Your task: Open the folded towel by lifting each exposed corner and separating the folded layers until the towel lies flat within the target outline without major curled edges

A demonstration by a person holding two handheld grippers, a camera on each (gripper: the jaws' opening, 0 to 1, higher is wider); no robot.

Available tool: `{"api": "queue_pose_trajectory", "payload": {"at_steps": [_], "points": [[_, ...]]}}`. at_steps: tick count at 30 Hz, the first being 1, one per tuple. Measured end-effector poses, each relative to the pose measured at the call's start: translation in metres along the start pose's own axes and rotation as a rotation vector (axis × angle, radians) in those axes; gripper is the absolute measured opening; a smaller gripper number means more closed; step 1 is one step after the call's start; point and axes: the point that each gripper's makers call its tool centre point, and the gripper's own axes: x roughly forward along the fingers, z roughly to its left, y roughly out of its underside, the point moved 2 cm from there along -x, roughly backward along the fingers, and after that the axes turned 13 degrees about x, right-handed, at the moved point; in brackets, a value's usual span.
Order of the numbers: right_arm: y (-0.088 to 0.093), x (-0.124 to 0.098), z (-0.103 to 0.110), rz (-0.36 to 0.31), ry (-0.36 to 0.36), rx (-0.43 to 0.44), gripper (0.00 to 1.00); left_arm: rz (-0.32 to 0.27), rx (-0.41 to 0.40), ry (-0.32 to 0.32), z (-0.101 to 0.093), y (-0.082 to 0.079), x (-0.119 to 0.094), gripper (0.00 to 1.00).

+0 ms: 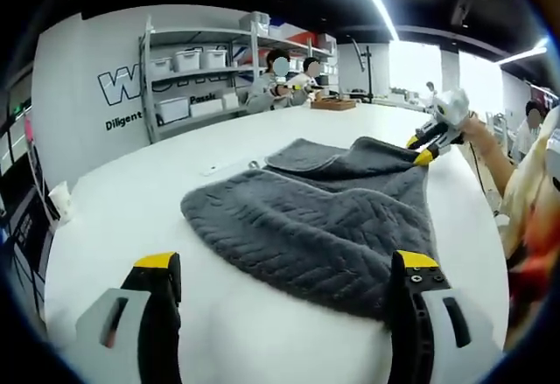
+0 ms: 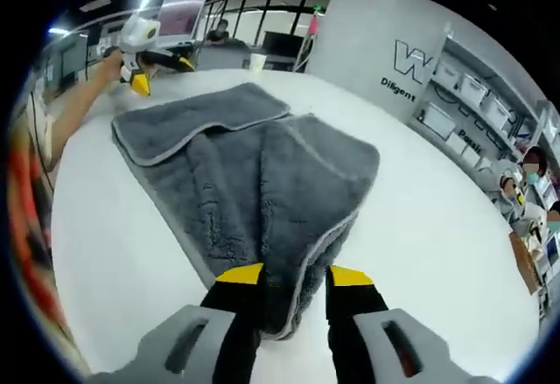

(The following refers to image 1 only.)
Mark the grey towel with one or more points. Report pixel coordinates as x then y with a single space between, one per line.
306 226

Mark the person's right hand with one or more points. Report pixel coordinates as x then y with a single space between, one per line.
474 130

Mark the black pole stand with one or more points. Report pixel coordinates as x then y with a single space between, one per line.
369 73

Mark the wooden tray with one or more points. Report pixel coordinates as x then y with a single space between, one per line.
332 105

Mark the white chest device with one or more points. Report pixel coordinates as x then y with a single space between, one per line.
553 152

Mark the cream printed shirt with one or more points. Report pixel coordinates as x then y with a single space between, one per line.
531 209

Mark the white paper cup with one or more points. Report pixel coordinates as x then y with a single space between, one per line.
61 202

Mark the black computer case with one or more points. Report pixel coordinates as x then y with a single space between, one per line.
26 226

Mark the clear storage bin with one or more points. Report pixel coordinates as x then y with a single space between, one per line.
254 24

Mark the large white storage box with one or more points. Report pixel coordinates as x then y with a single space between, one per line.
173 110

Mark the grey metal shelf rack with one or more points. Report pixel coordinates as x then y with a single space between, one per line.
197 82

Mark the pink cloth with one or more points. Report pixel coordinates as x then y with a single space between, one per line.
29 130

